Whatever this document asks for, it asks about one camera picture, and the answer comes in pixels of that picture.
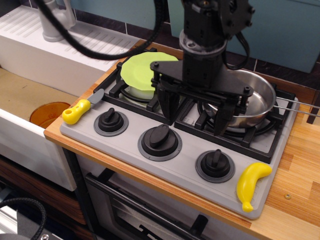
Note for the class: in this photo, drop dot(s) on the black oven door handle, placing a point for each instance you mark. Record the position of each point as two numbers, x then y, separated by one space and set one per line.
102 184

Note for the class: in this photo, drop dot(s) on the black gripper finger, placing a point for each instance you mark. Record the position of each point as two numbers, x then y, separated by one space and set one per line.
224 115
169 102

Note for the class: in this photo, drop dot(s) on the orange translucent cup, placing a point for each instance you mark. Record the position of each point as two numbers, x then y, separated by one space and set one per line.
47 113

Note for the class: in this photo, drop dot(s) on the stainless steel pan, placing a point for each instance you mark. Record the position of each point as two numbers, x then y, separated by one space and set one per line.
260 103

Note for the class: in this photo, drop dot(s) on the right black burner grate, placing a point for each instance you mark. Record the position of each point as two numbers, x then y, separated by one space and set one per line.
264 142

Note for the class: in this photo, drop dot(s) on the middle black stove knob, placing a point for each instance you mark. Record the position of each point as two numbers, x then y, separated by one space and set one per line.
160 143

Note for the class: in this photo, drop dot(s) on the screw in table top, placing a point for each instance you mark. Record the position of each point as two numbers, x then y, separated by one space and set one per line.
288 196

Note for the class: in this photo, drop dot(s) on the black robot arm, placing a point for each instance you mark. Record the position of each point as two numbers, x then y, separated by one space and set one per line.
226 18

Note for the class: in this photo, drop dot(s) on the toy oven door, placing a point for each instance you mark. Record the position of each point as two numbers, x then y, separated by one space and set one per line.
134 211

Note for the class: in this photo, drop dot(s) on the black burner grate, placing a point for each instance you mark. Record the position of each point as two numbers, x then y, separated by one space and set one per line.
142 104
264 142

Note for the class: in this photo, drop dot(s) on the right black stove knob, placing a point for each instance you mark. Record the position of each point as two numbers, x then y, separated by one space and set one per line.
215 166

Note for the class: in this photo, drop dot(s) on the grey toy stove top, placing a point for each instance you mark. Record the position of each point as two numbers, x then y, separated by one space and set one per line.
181 169

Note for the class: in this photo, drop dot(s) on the yellow handled toy knife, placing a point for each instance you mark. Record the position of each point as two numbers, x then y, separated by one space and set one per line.
72 115

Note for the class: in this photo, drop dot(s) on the grey toy faucet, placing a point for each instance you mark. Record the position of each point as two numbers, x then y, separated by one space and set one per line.
51 17

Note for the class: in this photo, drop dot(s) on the left black stove knob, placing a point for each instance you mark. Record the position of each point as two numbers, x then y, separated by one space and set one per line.
111 123

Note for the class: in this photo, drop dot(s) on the lime green plate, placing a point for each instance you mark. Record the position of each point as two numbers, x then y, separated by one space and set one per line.
136 71

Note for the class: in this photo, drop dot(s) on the left black burner grate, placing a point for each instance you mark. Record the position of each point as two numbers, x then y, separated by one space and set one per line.
142 104

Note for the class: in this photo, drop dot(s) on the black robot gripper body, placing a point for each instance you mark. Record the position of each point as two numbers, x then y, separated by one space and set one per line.
203 72

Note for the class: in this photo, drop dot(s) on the yellow toy banana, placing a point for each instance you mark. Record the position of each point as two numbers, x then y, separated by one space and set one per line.
247 182

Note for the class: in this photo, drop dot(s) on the black stove knob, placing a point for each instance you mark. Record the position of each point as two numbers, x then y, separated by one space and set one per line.
160 143
215 166
111 123

